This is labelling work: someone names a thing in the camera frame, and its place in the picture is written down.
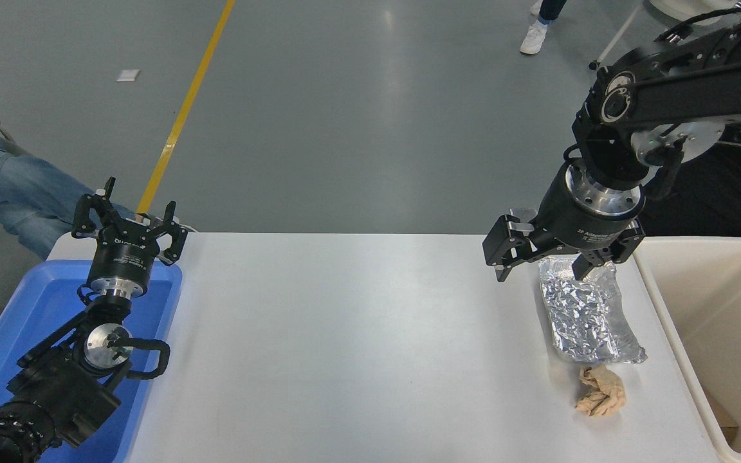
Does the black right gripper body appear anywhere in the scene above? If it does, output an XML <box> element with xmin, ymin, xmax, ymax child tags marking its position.
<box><xmin>530</xmin><ymin>165</ymin><xmax>643</xmax><ymax>259</ymax></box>

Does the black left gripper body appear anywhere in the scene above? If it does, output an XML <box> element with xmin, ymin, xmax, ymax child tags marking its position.
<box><xmin>86</xmin><ymin>225</ymin><xmax>165</xmax><ymax>292</ymax></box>

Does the silver foil tray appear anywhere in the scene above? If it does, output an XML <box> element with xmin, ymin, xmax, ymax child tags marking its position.
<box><xmin>538</xmin><ymin>254</ymin><xmax>648</xmax><ymax>365</ymax></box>

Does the metal floor plate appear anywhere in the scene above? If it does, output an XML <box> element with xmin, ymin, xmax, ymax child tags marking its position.
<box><xmin>510</xmin><ymin>207</ymin><xmax>540</xmax><ymax>232</ymax></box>

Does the seated person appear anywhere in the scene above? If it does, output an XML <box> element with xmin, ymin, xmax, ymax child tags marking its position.
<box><xmin>0</xmin><ymin>42</ymin><xmax>136</xmax><ymax>261</ymax></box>

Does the blue plastic tray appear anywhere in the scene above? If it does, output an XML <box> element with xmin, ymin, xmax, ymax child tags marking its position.
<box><xmin>0</xmin><ymin>259</ymin><xmax>183</xmax><ymax>463</ymax></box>

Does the standing person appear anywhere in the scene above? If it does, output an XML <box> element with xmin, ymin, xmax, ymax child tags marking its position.
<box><xmin>637</xmin><ymin>125</ymin><xmax>741</xmax><ymax>248</ymax></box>

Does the large pale plastic bin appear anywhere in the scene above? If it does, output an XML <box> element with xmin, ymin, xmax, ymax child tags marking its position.
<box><xmin>631</xmin><ymin>237</ymin><xmax>741</xmax><ymax>463</ymax></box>

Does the crumpled tan paper ball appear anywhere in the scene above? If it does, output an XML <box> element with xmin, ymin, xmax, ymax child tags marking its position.
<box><xmin>575</xmin><ymin>367</ymin><xmax>627</xmax><ymax>417</ymax></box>

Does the walking person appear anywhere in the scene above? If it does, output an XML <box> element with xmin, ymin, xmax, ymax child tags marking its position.
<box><xmin>520</xmin><ymin>0</ymin><xmax>568</xmax><ymax>55</ymax></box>

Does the white wheeled chair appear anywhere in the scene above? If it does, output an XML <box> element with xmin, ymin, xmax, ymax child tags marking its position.
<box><xmin>589</xmin><ymin>0</ymin><xmax>741</xmax><ymax>71</ymax></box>

